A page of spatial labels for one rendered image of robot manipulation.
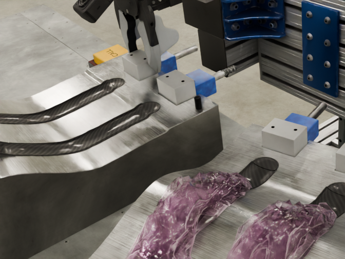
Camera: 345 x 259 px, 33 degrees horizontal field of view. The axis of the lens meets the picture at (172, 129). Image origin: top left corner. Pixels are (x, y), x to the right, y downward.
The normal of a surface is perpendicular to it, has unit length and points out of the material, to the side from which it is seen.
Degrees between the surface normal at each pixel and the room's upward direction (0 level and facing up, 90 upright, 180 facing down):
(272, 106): 0
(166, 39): 77
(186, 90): 90
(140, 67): 90
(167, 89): 90
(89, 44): 0
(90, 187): 90
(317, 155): 0
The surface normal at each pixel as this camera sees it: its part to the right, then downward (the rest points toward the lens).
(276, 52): -0.81, 0.41
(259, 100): -0.14, -0.83
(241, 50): 0.58, 0.38
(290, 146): -0.62, 0.50
